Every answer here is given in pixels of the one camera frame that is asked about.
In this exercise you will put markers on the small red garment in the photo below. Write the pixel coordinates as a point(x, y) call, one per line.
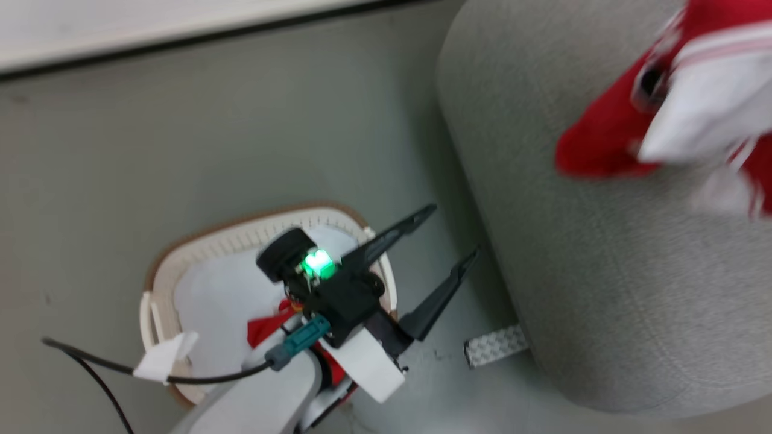
point(268, 325)

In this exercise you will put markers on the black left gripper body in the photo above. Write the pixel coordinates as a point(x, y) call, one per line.
point(344, 301)

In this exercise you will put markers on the white garment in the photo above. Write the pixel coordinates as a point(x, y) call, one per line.
point(223, 301)

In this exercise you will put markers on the white laundry basket brown rim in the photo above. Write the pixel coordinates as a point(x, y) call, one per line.
point(199, 247)

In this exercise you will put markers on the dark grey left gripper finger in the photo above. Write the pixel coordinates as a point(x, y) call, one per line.
point(386, 236)
point(437, 301)

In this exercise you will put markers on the silver patterned tape strip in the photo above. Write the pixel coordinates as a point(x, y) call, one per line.
point(496, 346)

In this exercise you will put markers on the large red garment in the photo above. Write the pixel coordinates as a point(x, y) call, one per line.
point(603, 135)

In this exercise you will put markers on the grey fabric sofa seat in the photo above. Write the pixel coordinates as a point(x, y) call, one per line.
point(603, 271)

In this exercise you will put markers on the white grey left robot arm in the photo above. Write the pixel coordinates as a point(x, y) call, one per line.
point(253, 401)

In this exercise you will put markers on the white cloth with red stripes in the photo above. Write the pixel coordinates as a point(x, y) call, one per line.
point(705, 102)

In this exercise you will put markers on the white tape tag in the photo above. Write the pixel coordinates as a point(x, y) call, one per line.
point(164, 357)

